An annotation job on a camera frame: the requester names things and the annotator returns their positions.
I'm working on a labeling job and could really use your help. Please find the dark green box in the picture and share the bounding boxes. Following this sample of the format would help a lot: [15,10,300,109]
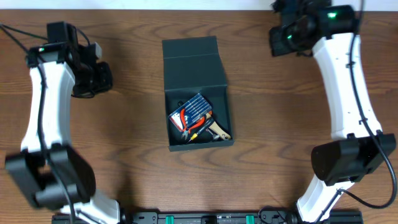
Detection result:
[162,36,234,152]

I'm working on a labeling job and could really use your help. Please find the red handled pliers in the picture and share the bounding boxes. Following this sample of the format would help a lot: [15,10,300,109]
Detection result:
[179,108,206,139]

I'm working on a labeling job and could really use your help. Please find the blue precision screwdriver set case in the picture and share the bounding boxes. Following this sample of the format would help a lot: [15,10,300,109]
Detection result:
[169,93,212,133]

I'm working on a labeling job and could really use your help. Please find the black yellow screwdriver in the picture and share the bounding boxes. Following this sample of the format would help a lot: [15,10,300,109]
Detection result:
[188,118,215,142]

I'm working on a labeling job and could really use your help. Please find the orange scraper wooden handle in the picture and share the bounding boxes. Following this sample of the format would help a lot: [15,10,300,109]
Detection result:
[205,111,231,141]

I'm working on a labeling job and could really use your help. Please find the small claw hammer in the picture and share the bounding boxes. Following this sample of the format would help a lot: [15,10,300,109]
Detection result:
[179,101,220,141]

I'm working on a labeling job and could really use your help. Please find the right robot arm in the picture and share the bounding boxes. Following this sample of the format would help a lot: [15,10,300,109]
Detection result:
[269,0,397,223]

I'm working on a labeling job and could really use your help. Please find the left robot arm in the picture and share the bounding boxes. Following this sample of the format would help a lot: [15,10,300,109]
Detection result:
[5,22,127,223]

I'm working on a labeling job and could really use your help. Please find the left black cable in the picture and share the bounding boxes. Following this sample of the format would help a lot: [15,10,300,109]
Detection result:
[0,23,91,224]

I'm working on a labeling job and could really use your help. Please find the black cable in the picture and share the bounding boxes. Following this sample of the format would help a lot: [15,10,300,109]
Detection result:
[337,0,398,210]
[0,23,91,224]

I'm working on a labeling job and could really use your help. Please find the right black cable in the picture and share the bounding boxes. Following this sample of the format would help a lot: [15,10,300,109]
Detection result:
[337,0,398,210]

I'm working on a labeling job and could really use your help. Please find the black mounting rail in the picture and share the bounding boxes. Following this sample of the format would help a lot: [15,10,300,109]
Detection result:
[51,210,364,224]

